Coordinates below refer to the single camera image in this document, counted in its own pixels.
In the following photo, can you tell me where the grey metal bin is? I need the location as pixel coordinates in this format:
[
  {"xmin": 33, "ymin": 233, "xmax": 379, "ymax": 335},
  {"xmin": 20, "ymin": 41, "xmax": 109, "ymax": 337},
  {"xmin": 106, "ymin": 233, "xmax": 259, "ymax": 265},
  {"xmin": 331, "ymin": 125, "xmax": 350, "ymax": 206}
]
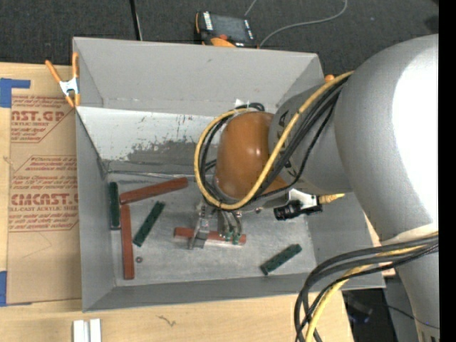
[{"xmin": 72, "ymin": 36, "xmax": 388, "ymax": 313}]

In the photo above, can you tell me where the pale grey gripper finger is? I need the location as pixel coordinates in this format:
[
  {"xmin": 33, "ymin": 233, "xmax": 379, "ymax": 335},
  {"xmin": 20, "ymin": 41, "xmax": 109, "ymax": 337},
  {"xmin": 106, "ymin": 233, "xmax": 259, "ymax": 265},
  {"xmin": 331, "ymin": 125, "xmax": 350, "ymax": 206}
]
[{"xmin": 188, "ymin": 227, "xmax": 209, "ymax": 251}]

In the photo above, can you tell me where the red-brown block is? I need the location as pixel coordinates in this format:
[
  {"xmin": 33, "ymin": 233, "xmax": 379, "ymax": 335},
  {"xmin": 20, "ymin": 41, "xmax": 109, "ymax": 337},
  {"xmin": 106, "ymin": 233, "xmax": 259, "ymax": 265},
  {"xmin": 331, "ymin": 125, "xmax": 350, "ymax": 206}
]
[
  {"xmin": 173, "ymin": 226, "xmax": 247, "ymax": 246},
  {"xmin": 119, "ymin": 177, "xmax": 190, "ymax": 206},
  {"xmin": 120, "ymin": 204, "xmax": 136, "ymax": 281}
]

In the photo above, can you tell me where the brown cardboard board red print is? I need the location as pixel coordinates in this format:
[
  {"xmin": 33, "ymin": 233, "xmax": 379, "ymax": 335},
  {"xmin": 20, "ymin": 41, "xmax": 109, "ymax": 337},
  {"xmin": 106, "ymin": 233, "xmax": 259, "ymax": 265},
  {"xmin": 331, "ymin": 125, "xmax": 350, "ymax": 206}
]
[{"xmin": 0, "ymin": 61, "xmax": 83, "ymax": 308}]

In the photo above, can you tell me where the dark green flat block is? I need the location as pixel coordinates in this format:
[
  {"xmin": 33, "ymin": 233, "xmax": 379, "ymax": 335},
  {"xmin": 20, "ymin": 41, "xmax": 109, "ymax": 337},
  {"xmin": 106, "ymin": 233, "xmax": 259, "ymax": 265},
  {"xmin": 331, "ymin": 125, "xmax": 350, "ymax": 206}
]
[
  {"xmin": 108, "ymin": 181, "xmax": 120, "ymax": 231},
  {"xmin": 132, "ymin": 200, "xmax": 167, "ymax": 248},
  {"xmin": 259, "ymin": 243, "xmax": 303, "ymax": 276}
]

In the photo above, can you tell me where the black cylinder on white bracket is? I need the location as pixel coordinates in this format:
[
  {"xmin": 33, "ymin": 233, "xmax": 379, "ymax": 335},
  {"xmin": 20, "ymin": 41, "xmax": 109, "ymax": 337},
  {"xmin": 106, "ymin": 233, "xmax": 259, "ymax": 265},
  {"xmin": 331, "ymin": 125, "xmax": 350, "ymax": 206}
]
[{"xmin": 273, "ymin": 187, "xmax": 346, "ymax": 222}]

